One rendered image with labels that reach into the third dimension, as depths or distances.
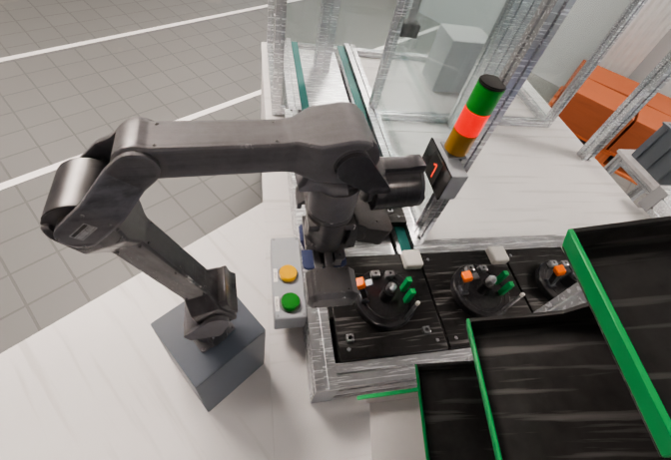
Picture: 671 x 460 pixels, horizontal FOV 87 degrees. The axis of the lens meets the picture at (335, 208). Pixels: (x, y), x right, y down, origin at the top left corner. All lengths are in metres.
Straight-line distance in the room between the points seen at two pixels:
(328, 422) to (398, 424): 0.20
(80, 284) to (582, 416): 1.97
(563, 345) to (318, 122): 0.32
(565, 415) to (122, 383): 0.77
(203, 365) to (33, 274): 1.62
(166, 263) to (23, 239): 1.92
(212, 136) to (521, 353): 0.36
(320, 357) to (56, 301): 1.53
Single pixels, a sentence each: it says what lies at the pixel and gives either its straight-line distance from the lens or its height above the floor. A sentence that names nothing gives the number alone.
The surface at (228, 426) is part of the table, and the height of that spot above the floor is 0.86.
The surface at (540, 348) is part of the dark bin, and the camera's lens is 0.43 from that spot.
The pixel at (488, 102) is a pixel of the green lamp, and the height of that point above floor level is 1.39.
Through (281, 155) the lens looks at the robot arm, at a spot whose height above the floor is 1.48.
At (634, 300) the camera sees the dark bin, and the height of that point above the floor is 1.52.
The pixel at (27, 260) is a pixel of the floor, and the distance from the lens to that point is 2.27.
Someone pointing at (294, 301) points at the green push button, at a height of 0.97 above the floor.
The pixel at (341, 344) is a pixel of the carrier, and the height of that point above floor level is 0.97.
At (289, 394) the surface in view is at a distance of 0.86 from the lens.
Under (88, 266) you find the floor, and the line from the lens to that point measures 2.13.
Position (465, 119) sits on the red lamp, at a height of 1.34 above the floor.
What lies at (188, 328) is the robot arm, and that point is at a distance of 0.61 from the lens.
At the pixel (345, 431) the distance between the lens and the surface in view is 0.86.
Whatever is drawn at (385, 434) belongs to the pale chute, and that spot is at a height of 1.01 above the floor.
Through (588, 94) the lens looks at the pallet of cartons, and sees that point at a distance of 3.66.
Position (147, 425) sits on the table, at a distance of 0.88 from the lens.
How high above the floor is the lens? 1.70
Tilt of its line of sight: 49 degrees down
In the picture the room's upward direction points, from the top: 15 degrees clockwise
